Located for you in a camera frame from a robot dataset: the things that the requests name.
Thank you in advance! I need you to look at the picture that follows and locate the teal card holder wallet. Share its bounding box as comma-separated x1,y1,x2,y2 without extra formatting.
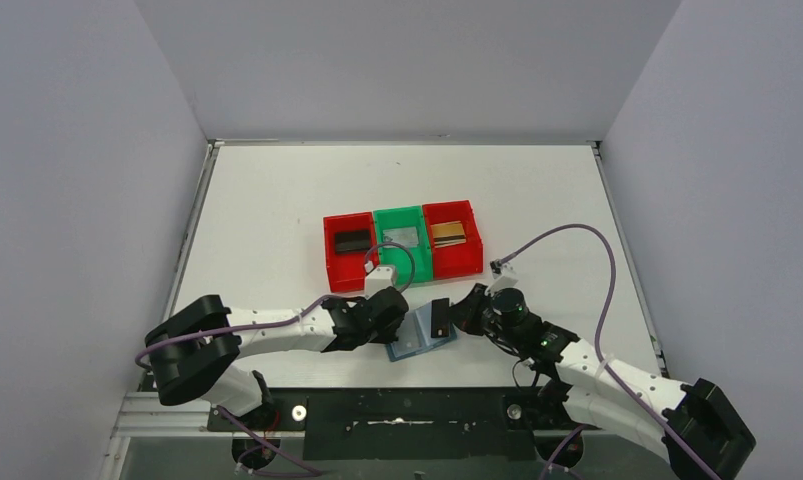
386,300,457,362

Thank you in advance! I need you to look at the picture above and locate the red plastic bin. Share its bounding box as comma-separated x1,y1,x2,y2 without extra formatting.
422,200,483,280
323,212,379,293

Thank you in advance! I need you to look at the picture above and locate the green plastic bin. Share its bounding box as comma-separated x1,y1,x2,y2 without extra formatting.
373,206,434,284

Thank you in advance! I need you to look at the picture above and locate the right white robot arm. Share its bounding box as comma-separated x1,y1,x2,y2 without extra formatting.
448,284,757,479

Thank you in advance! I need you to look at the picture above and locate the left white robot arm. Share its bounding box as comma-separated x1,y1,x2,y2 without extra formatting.
135,287,409,417

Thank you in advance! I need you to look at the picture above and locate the gold credit card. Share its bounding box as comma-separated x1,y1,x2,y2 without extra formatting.
431,221,467,248

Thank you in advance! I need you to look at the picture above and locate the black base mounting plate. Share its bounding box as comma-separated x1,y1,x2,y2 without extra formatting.
241,386,576,461

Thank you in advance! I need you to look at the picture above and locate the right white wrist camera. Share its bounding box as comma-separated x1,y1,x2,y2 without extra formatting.
486,260,518,296

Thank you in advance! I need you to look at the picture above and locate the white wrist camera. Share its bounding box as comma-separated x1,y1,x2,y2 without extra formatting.
364,262,398,298
486,260,518,296

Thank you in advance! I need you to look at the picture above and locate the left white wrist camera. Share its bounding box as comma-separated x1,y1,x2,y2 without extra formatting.
364,262,398,298

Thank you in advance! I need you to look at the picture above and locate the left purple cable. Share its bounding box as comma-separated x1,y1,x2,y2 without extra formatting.
134,242,417,478

